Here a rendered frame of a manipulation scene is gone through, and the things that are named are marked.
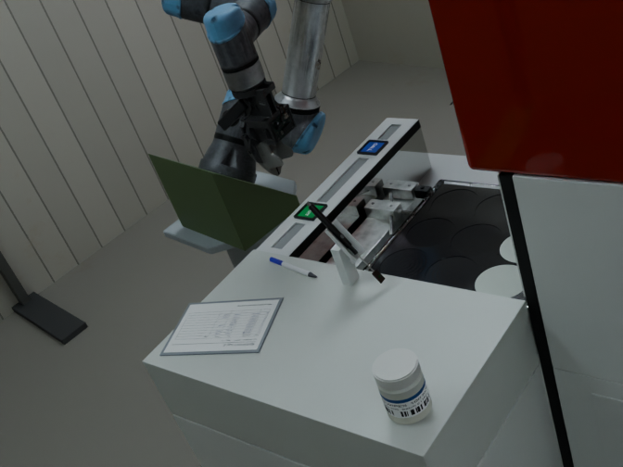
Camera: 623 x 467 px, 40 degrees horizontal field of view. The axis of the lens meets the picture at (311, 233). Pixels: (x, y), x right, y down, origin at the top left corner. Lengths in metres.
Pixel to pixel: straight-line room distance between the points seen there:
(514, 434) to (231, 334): 0.54
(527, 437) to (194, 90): 3.11
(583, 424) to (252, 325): 0.62
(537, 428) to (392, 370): 0.43
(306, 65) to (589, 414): 1.04
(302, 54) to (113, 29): 2.10
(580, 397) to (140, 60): 3.03
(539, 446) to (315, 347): 0.45
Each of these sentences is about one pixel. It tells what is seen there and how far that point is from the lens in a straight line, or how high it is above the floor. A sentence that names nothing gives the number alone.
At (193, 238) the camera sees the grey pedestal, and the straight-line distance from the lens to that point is 2.25.
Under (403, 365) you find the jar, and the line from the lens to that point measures 1.27.
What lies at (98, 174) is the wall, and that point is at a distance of 4.12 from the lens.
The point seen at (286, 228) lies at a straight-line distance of 1.85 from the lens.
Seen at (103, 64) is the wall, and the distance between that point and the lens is 4.08.
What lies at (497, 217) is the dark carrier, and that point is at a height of 0.90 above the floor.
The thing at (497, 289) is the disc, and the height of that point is 0.90.
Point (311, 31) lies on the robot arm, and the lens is 2.07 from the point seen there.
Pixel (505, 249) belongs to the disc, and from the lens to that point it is 1.70.
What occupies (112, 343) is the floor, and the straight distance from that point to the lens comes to 3.53.
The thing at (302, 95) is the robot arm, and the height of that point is 1.08.
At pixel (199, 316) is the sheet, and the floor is 0.97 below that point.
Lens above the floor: 1.91
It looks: 32 degrees down
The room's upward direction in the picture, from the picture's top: 21 degrees counter-clockwise
